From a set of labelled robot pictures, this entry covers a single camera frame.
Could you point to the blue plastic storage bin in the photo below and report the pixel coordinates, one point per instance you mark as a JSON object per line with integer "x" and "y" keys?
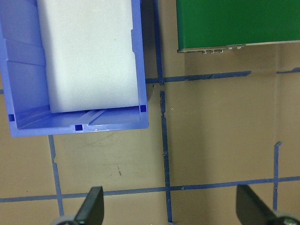
{"x": 23, "y": 82}

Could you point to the green conveyor belt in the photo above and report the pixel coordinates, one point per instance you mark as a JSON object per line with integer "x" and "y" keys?
{"x": 234, "y": 21}

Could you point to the white foam pad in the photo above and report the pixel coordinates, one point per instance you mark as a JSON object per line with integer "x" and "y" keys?
{"x": 89, "y": 58}

